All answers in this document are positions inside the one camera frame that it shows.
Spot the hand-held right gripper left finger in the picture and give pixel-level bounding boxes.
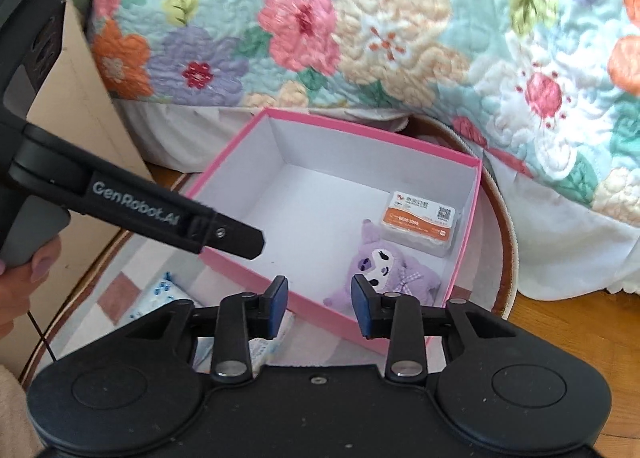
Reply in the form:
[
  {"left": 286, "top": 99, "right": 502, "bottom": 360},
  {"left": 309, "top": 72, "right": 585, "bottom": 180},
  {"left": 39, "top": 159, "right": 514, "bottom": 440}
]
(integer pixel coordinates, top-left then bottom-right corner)
[{"left": 122, "top": 275, "right": 290, "bottom": 385}]

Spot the checkered rug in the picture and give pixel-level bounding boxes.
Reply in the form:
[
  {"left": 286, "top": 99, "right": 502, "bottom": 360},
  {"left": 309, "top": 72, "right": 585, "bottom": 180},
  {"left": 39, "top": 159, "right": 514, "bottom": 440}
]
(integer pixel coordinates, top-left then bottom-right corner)
[{"left": 20, "top": 115, "right": 521, "bottom": 379}]

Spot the floral quilt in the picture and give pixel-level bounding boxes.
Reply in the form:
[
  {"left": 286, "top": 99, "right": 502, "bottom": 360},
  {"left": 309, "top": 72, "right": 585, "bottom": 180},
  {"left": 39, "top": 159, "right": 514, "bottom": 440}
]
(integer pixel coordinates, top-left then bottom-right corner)
[{"left": 75, "top": 0, "right": 640, "bottom": 229}]

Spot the black cable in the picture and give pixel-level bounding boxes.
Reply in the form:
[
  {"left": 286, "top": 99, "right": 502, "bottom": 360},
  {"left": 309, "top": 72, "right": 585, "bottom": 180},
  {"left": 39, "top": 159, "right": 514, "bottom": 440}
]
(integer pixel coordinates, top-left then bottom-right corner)
[{"left": 27, "top": 310, "right": 57, "bottom": 366}]

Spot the pink cardboard box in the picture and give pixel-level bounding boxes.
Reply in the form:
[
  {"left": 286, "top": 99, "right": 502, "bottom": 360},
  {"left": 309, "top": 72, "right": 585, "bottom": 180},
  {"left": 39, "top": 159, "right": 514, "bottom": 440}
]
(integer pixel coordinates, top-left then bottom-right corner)
[{"left": 185, "top": 108, "right": 483, "bottom": 354}]

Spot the purple plush toy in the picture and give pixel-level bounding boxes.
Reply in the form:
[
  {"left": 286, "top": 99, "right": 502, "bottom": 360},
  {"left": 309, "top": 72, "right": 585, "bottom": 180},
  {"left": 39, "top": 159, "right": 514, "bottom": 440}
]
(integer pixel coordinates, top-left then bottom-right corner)
[{"left": 322, "top": 219, "right": 443, "bottom": 311}]

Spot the person's left hand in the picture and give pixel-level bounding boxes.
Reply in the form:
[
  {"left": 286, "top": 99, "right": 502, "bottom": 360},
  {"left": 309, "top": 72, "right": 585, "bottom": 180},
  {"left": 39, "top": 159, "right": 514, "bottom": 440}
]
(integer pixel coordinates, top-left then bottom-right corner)
[{"left": 0, "top": 233, "right": 66, "bottom": 339}]

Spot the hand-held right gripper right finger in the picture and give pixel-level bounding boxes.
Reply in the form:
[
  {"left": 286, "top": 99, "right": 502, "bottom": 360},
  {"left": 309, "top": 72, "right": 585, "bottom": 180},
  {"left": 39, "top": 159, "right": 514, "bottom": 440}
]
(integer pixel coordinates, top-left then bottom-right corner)
[{"left": 351, "top": 274, "right": 506, "bottom": 381}]

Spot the orange label plastic case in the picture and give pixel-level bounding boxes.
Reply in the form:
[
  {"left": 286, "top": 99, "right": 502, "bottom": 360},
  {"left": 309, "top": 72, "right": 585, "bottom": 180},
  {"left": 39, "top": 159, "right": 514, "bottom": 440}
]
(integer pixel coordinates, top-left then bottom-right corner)
[{"left": 381, "top": 189, "right": 460, "bottom": 256}]

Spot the wet wipes pack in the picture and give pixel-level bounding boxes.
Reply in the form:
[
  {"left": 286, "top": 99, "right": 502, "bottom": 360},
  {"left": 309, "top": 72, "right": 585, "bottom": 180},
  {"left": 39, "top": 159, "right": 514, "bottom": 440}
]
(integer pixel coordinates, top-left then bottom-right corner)
[{"left": 117, "top": 272, "right": 296, "bottom": 371}]

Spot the pale pink clothing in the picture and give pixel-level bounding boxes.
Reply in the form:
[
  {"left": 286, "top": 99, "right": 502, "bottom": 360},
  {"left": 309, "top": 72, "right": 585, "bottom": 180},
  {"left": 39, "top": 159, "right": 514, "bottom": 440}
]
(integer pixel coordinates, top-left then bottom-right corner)
[{"left": 0, "top": 363, "right": 43, "bottom": 458}]

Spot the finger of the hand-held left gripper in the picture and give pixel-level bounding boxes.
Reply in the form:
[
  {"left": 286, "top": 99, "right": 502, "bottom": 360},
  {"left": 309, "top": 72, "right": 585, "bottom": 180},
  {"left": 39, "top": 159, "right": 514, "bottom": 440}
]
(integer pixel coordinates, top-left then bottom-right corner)
[{"left": 197, "top": 210, "right": 265, "bottom": 261}]

